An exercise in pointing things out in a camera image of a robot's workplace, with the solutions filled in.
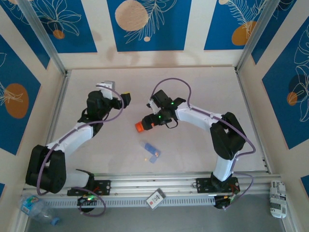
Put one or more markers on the aluminium side rail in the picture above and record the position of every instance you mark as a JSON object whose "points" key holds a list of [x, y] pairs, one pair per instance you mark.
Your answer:
{"points": [[63, 87], [245, 96]]}

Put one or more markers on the aluminium frame post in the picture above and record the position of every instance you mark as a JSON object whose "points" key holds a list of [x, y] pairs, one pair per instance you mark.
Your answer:
{"points": [[256, 36], [44, 36]]}

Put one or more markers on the orange pill bottle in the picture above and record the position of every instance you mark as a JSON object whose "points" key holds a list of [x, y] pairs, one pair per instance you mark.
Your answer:
{"points": [[138, 127]]}

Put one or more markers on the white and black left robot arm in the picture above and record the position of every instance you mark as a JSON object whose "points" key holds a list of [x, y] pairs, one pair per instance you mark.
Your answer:
{"points": [[72, 137]]}

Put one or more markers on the blue translucent pill organizer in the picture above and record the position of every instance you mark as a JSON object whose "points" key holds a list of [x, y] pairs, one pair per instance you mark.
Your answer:
{"points": [[150, 148]]}

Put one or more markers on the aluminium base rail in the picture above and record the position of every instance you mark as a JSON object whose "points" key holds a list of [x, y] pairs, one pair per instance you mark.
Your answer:
{"points": [[135, 184]]}

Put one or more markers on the clear plastic water bottle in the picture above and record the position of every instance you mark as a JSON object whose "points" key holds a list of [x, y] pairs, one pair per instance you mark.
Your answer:
{"points": [[36, 210]]}

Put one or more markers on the newspaper wrapped package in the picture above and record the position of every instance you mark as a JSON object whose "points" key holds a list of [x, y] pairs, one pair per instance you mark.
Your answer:
{"points": [[277, 198]]}

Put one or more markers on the white and red card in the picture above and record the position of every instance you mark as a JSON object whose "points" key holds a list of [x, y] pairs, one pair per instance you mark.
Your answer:
{"points": [[155, 199]]}

